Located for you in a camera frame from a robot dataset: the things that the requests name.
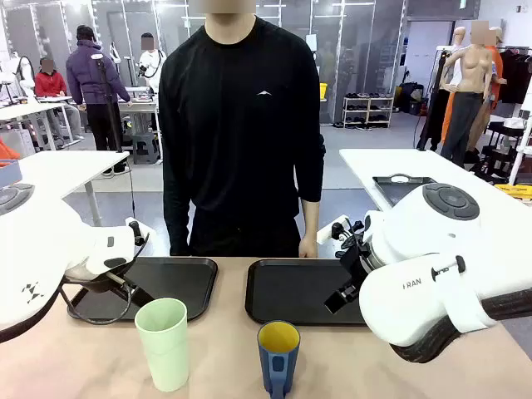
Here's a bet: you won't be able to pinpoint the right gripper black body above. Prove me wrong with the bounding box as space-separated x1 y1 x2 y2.
338 243 373 292

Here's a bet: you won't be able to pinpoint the black wrist cable bundle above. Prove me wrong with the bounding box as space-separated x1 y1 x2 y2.
332 219 369 253

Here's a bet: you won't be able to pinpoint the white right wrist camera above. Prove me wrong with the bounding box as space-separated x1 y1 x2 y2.
317 214 351 245

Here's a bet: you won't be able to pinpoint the person in red top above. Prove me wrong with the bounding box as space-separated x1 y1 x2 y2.
34 57 84 142

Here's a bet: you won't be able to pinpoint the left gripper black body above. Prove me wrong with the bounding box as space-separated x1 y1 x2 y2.
76 265 133 294

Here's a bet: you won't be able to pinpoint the grey-blue box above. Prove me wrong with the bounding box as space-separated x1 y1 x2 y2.
0 159 22 189

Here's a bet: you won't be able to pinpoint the person's left hand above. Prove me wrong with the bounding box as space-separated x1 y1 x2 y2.
298 233 319 259

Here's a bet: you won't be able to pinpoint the white mannequin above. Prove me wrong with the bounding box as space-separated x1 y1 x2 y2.
451 26 467 86

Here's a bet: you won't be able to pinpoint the white shoe rack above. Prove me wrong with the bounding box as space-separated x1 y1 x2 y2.
342 94 395 130

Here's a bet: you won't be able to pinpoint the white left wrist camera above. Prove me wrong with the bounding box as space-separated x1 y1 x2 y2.
124 216 157 246

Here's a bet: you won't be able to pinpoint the yellow crate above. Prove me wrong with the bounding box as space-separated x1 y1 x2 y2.
494 184 532 205

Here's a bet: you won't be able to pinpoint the bare mannequin grey trousers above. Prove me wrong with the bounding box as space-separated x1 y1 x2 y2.
440 20 495 165

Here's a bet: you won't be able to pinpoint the person in white clothes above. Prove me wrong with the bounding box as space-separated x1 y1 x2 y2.
138 32 168 93

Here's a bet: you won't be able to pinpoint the blue cup yellow inside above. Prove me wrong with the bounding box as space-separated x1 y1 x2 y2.
256 319 301 399

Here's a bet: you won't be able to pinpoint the grey step stool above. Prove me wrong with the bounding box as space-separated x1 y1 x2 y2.
131 131 162 165

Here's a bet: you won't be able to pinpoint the person in black sweater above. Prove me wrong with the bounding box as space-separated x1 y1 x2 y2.
157 0 328 258

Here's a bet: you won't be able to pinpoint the black cart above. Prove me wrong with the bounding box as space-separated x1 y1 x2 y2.
468 120 525 184

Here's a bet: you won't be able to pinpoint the mannequin in orange clothes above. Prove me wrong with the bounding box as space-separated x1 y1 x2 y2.
484 27 509 113

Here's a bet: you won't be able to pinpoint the person's left forearm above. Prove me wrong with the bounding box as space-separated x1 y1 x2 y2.
299 198 322 242

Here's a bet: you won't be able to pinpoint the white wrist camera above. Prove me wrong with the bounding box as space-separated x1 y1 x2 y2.
124 216 157 246
317 214 351 245

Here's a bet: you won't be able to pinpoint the black bag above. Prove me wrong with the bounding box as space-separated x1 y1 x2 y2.
398 81 425 116

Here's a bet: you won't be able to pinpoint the person in purple jacket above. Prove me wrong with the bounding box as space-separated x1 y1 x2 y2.
65 24 133 151

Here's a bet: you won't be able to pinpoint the black tripod pole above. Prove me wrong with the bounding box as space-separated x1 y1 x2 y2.
94 53 124 154

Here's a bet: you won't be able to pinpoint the thin black camera cable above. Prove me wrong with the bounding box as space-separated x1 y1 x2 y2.
59 232 151 326

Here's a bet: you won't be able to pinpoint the light green plastic cup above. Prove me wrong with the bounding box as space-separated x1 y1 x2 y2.
134 297 189 392

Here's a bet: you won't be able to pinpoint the rack of black clothes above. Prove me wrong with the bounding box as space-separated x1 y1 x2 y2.
497 46 532 106

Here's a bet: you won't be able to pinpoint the orange cloth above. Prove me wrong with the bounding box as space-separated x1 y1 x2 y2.
0 136 21 168

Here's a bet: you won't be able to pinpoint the dark tray with handle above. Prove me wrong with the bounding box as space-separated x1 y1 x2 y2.
372 174 438 209

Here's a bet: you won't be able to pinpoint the black plastic tray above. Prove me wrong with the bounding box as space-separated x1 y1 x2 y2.
244 258 371 326
66 256 219 323

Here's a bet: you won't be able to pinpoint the person's right forearm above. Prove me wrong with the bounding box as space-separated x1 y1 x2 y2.
163 182 196 257

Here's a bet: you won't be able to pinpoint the white background desk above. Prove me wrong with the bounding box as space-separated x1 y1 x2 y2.
0 101 78 150

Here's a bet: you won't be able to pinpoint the white table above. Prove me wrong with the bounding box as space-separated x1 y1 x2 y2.
338 148 532 246
0 149 131 229

